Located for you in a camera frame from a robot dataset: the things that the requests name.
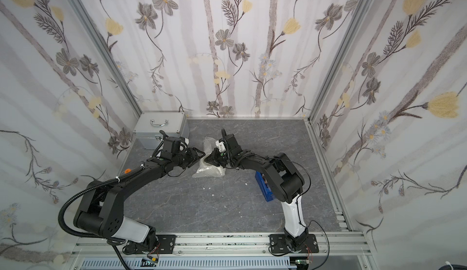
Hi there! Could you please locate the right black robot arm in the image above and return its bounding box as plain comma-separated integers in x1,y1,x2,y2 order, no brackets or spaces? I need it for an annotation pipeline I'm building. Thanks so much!
205,129,309,252

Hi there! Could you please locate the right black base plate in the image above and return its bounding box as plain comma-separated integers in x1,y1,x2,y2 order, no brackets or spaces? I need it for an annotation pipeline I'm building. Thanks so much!
269,233,319,255

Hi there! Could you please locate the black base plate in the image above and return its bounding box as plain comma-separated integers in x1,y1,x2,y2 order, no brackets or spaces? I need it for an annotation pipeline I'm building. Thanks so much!
123,234,176,255
269,233,319,255

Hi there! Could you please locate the clear bubble wrap sheet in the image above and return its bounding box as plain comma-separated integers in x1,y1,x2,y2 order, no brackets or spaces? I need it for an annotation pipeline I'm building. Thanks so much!
192,137,226,178

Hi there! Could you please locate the blue tape dispenser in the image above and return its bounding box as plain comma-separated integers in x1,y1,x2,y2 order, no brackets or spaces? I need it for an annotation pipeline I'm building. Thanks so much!
255,171,274,202

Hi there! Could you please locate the aluminium front rail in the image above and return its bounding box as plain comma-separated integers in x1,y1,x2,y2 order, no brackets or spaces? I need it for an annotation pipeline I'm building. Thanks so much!
71,232,373,270

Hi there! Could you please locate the black corrugated cable hose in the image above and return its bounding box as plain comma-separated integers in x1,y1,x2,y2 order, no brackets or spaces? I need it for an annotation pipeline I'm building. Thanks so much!
57,176,121,270

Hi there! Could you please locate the silver metal case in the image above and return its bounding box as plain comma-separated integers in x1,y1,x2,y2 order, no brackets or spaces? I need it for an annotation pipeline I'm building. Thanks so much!
134,112,190,150

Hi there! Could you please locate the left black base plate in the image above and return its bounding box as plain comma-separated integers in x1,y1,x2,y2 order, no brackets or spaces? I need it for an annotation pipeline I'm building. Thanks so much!
123,234,176,255

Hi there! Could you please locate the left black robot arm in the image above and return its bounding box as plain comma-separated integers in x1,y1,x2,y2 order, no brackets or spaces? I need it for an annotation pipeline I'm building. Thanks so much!
73,137,206,243

